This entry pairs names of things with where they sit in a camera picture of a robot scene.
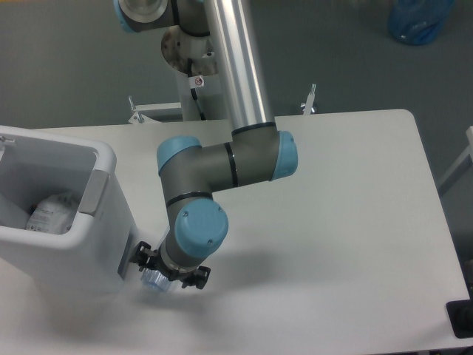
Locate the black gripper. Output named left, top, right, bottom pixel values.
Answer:
left=129, top=241, right=211, bottom=290

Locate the crushed clear plastic bottle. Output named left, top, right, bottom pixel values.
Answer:
left=140, top=268, right=176, bottom=293

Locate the black device at table edge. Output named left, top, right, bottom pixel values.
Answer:
left=446, top=300, right=472, bottom=339

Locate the white trash can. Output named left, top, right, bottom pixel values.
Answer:
left=1, top=126, right=137, bottom=293

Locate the white frame at right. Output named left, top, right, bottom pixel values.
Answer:
left=437, top=126, right=472, bottom=197

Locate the blue plastic bag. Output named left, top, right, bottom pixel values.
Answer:
left=387, top=0, right=456, bottom=46

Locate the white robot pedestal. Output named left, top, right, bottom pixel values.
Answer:
left=127, top=29, right=319, bottom=125

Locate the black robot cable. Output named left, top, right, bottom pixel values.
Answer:
left=187, top=58, right=207, bottom=121

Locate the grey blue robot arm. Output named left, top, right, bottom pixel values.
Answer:
left=114, top=1, right=298, bottom=291

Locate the white plastic bag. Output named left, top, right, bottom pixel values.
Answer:
left=25, top=191, right=78, bottom=235

